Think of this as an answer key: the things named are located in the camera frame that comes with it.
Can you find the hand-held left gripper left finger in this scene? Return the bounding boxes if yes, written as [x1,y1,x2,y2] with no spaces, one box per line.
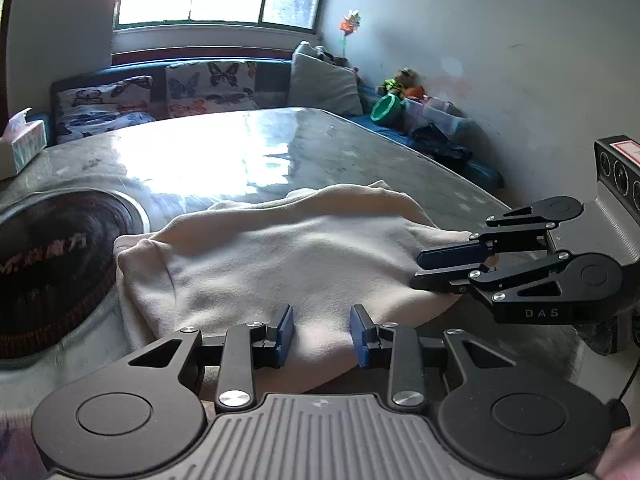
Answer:
[129,304,296,414]

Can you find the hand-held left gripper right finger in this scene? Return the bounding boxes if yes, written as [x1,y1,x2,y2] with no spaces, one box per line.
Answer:
[350,304,507,414]

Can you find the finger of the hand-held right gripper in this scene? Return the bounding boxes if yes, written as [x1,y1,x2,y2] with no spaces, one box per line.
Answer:
[410,251,577,325]
[416,203,552,271]

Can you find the cream shirt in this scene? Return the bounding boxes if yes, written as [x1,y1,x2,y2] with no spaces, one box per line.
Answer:
[114,180,501,393]

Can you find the clear plastic bag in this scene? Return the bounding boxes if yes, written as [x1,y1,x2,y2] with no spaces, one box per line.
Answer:
[402,96,473,133]

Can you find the green plastic bowl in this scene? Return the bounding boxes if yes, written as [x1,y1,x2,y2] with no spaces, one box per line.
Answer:
[370,95,405,128]

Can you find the plush toy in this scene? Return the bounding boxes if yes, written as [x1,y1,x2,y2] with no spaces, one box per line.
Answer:
[377,67,426,100]

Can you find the grey pillow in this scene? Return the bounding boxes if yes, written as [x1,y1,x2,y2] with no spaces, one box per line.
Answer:
[289,52,365,116]

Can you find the white and dark cloth bundle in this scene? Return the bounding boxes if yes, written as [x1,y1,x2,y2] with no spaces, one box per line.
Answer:
[297,41,351,67]

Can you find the black round induction cooker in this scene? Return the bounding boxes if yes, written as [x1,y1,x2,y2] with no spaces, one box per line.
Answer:
[0,187,151,361]

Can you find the blue sofa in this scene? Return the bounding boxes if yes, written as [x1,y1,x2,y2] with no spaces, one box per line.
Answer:
[30,57,503,188]

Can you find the colourful pinwheel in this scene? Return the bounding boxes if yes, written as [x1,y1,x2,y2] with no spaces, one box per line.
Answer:
[340,9,362,58]

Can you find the square butterfly print pillow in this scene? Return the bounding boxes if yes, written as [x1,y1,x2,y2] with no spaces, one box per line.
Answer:
[165,60,261,120]

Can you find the long butterfly print pillow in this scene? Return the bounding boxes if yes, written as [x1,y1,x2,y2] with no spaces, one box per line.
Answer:
[56,102,157,145]

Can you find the small butterfly print pillow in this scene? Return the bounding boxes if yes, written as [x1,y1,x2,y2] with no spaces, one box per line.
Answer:
[56,76,153,108]

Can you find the tissue box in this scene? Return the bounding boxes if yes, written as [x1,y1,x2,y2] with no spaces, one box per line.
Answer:
[0,107,49,181]

